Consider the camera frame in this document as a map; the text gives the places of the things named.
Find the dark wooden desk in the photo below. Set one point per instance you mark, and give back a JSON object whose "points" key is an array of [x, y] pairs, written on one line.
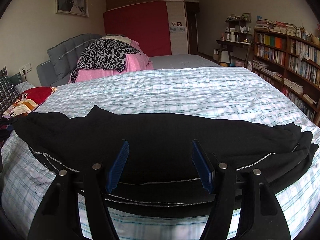
{"points": [[238, 34]]}

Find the red wardrobe door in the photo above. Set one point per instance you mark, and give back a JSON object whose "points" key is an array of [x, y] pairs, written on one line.
{"points": [[146, 23]]}

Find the grey padded headboard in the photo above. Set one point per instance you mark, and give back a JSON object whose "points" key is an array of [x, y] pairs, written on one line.
{"points": [[63, 58]]}

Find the black pants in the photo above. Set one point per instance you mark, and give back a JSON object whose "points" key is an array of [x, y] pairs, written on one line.
{"points": [[152, 152]]}

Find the colourful floral quilt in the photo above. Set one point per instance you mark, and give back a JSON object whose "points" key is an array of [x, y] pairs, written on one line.
{"points": [[28, 101]]}

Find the wooden bookshelf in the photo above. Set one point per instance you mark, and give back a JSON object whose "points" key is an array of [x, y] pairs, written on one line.
{"points": [[286, 56]]}

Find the pink blanket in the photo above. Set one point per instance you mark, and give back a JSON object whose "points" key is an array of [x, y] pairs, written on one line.
{"points": [[135, 63]]}

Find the framed wedding photo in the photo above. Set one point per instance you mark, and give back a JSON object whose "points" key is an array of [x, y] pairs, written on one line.
{"points": [[72, 7]]}

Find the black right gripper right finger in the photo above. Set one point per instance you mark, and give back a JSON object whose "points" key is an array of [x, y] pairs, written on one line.
{"points": [[261, 216]]}

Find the white wall socket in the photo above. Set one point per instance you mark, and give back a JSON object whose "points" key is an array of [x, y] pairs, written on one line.
{"points": [[25, 69]]}

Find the leopard print garment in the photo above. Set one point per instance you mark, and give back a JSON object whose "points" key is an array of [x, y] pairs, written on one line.
{"points": [[105, 54]]}

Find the dark plaid pillow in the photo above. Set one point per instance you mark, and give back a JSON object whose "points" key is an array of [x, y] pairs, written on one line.
{"points": [[9, 93]]}

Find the plaid bed sheet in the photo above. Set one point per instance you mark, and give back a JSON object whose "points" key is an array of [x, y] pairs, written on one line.
{"points": [[212, 92]]}

